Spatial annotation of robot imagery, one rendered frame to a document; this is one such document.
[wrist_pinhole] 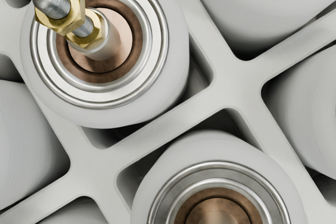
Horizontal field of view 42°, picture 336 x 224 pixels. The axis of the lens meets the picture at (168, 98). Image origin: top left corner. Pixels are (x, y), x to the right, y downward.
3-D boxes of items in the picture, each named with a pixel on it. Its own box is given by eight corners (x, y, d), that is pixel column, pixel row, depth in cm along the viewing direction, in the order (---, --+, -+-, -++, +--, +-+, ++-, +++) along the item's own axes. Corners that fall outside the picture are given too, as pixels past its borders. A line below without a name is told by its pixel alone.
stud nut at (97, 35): (113, 23, 21) (110, 19, 20) (96, 55, 21) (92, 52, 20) (77, 4, 21) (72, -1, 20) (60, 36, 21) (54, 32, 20)
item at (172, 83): (207, 50, 42) (220, 2, 23) (159, 140, 41) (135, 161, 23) (118, 4, 42) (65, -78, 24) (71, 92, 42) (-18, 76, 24)
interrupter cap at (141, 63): (194, 12, 24) (194, 9, 23) (128, 135, 24) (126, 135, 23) (73, -51, 24) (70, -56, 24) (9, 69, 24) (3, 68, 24)
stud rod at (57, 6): (107, 31, 22) (65, -10, 15) (98, 48, 22) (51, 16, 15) (90, 22, 22) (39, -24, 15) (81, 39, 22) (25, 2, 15)
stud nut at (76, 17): (96, 3, 17) (91, -3, 16) (75, 42, 17) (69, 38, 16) (52, -20, 17) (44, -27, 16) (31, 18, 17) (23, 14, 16)
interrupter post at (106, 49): (130, 31, 24) (121, 19, 21) (109, 70, 24) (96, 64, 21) (92, 11, 24) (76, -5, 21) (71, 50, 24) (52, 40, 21)
